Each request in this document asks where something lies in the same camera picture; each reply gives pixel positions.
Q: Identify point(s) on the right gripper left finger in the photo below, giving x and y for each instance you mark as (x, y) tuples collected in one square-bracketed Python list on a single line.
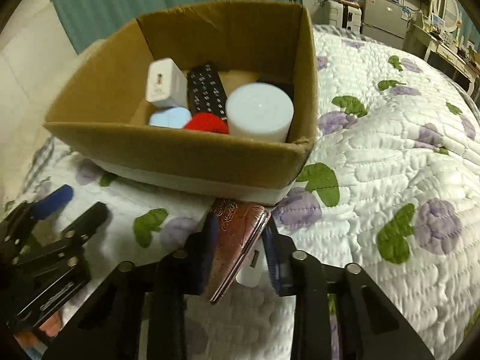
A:
[(196, 257)]

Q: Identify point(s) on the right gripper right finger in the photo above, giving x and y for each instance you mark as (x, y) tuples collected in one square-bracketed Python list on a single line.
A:
[(278, 248)]

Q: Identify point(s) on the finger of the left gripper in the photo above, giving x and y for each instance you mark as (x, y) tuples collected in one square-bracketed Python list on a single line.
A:
[(53, 202), (85, 226)]

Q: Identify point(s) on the pink wallet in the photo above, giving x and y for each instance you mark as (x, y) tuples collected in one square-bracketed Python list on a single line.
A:
[(240, 226)]

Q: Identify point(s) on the light blue earbud case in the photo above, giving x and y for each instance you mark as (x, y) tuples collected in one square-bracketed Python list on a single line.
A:
[(173, 117)]

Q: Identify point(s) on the red lid white jar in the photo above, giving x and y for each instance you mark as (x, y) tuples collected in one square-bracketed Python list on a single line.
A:
[(207, 122)]

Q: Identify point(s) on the white charger plug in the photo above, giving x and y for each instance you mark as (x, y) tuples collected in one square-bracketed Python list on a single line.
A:
[(166, 85)]

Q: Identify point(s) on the white cylindrical bottle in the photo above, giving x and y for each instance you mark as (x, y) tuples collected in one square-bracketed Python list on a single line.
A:
[(259, 111)]

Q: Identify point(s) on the black remote control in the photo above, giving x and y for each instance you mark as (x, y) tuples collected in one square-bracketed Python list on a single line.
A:
[(205, 91)]

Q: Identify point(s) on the person left hand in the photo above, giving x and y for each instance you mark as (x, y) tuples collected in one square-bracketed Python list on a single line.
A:
[(51, 328)]

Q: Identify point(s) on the white small adapter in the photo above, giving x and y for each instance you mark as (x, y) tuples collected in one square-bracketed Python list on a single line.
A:
[(252, 267)]

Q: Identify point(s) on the floral white quilt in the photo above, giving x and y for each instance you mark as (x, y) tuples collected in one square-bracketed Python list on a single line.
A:
[(392, 184)]

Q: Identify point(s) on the brown cardboard box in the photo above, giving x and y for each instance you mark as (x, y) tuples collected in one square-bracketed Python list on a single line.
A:
[(102, 112)]

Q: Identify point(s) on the white suitcase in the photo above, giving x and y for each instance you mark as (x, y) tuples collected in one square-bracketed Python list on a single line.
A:
[(343, 15)]

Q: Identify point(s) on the white dressing table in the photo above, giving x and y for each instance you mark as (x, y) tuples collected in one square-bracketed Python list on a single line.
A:
[(433, 51)]

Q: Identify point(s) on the silver mini fridge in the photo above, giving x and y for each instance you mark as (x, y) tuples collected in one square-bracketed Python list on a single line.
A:
[(382, 20)]

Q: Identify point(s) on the oval vanity mirror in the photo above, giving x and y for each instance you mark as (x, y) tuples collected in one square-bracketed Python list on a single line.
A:
[(445, 16)]

